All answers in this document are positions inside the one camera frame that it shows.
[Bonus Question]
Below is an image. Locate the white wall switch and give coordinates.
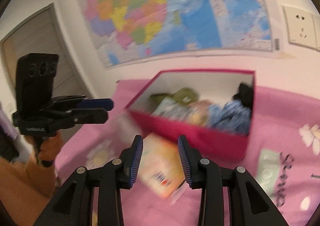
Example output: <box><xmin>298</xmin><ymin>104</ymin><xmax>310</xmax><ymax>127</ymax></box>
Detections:
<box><xmin>312</xmin><ymin>15</ymin><xmax>320</xmax><ymax>52</ymax></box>

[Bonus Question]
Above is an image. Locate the white wall socket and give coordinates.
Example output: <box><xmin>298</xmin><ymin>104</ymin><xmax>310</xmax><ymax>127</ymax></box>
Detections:
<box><xmin>283</xmin><ymin>5</ymin><xmax>317</xmax><ymax>50</ymax></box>

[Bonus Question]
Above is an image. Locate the orange sleeve forearm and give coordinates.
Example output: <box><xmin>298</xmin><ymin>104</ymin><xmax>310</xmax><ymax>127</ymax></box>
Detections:
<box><xmin>0</xmin><ymin>153</ymin><xmax>61</xmax><ymax>226</ymax></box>

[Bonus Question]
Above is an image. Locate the pink cardboard box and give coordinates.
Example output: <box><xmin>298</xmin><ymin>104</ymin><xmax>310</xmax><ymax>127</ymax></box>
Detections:
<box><xmin>125</xmin><ymin>69</ymin><xmax>255</xmax><ymax>161</ymax></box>

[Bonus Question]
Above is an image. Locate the black scrunchie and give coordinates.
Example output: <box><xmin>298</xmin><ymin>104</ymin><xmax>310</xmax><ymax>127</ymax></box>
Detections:
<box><xmin>232</xmin><ymin>83</ymin><xmax>254</xmax><ymax>110</ymax></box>

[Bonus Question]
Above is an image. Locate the colourful wall map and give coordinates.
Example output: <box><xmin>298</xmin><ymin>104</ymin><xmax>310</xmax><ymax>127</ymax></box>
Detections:
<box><xmin>78</xmin><ymin>0</ymin><xmax>283</xmax><ymax>68</ymax></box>

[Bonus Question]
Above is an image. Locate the pastel tissue pack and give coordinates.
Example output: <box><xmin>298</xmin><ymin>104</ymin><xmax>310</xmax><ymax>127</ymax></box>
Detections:
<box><xmin>138</xmin><ymin>133</ymin><xmax>185</xmax><ymax>198</ymax></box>

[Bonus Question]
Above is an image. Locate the blue gingham scrunchie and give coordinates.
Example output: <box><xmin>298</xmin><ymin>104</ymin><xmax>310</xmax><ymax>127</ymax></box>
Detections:
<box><xmin>207</xmin><ymin>100</ymin><xmax>251</xmax><ymax>135</ymax></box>

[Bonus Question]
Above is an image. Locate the grey door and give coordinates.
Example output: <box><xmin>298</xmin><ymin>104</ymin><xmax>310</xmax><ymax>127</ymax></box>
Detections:
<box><xmin>1</xmin><ymin>4</ymin><xmax>92</xmax><ymax>118</ymax></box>

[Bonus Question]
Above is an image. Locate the green frog plush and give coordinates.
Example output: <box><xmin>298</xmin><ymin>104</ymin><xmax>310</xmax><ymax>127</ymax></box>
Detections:
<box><xmin>149</xmin><ymin>87</ymin><xmax>200</xmax><ymax>109</ymax></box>

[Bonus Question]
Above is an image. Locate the left hand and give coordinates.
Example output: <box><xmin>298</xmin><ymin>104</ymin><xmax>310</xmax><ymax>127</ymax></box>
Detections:
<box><xmin>24</xmin><ymin>131</ymin><xmax>63</xmax><ymax>168</ymax></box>

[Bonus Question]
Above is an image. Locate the white pink wipes packet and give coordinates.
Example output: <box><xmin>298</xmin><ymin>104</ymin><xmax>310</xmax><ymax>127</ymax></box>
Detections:
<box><xmin>152</xmin><ymin>106</ymin><xmax>190</xmax><ymax>123</ymax></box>

